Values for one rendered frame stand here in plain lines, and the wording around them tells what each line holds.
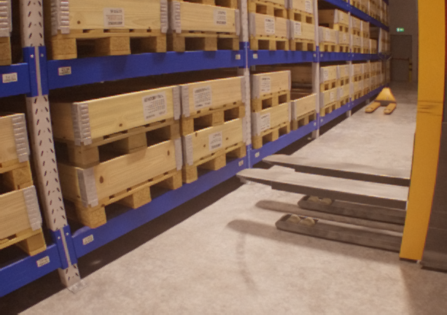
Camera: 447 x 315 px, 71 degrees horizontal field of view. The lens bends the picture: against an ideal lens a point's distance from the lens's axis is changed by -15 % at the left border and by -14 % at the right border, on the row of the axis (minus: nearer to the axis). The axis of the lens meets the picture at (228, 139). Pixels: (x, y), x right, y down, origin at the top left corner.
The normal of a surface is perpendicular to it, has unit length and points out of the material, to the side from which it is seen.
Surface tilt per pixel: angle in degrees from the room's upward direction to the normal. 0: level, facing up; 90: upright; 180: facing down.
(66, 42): 90
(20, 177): 90
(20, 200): 90
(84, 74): 90
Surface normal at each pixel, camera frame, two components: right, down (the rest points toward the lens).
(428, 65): -0.54, 0.21
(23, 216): 0.84, 0.10
